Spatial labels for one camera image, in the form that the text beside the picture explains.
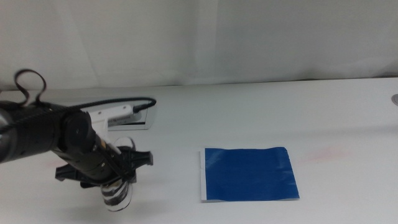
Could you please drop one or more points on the blue square mat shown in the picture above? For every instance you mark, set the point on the blue square mat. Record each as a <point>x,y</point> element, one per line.
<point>248,174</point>

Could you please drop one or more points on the grey round table grommet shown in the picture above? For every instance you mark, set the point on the grey round table grommet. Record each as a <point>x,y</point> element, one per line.
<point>395,99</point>

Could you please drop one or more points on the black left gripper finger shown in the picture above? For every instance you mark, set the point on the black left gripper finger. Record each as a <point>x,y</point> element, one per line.
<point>90,184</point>
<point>130,175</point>

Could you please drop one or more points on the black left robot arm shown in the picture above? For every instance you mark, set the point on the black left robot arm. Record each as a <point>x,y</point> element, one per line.
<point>31,133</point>

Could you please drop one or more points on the white and black toy shoe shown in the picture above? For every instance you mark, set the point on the white and black toy shoe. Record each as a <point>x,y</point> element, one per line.
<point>116,196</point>

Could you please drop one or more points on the white backdrop curtain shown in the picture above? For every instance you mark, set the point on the white backdrop curtain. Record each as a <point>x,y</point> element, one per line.
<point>199,40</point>

